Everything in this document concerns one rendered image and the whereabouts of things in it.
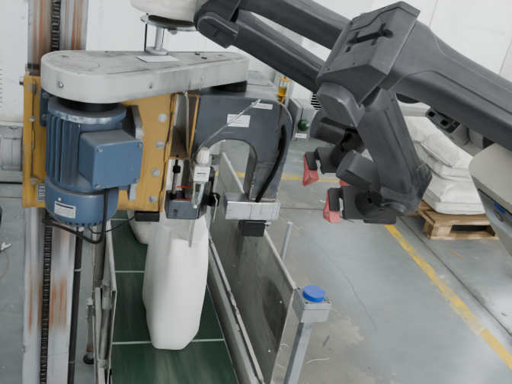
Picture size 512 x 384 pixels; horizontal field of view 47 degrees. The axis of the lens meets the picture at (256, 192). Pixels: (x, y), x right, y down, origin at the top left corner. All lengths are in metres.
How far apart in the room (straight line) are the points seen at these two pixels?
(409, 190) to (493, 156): 0.24
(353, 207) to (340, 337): 1.84
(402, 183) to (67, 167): 0.65
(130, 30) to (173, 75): 2.88
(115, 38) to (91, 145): 3.02
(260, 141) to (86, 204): 0.46
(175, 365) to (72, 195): 0.93
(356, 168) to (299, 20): 0.27
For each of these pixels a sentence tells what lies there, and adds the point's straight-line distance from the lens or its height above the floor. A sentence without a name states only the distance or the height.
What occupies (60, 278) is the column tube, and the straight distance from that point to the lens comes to 1.65.
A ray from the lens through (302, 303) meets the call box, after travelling 1.59.
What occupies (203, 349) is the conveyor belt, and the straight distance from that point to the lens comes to 2.09.
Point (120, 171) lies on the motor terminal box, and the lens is 1.15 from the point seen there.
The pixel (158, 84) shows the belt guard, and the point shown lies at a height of 1.39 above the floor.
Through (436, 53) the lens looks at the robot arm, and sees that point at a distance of 0.61.
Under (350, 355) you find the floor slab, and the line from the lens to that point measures 2.85.
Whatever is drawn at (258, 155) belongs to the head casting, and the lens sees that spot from 1.47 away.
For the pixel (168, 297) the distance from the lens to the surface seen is 1.90.
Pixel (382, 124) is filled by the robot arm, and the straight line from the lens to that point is 0.76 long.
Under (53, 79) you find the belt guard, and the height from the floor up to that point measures 1.39.
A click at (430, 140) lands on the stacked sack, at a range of 4.19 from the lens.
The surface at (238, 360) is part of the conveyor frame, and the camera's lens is 2.07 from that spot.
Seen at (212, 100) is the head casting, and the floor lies 1.32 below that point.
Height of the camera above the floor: 1.73
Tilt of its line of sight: 25 degrees down
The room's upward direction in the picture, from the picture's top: 11 degrees clockwise
